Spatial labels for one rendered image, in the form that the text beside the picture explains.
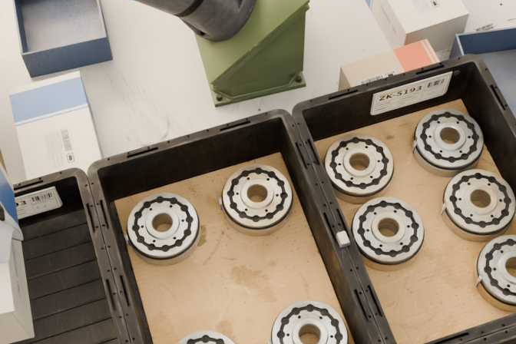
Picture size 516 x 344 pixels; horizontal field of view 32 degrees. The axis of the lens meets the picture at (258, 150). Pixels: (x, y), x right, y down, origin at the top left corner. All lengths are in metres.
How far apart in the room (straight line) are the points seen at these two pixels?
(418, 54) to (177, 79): 0.42
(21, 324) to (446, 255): 0.61
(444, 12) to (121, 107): 0.58
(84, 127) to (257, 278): 0.39
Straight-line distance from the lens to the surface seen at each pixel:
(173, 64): 1.62
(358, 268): 1.19
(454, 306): 1.29
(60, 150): 1.46
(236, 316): 1.26
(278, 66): 1.52
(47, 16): 1.73
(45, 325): 1.30
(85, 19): 1.70
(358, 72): 1.52
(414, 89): 1.36
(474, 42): 1.63
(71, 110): 1.49
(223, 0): 1.45
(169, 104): 1.58
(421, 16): 1.58
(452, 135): 1.39
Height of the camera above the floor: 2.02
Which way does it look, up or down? 61 degrees down
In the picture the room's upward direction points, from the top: 2 degrees counter-clockwise
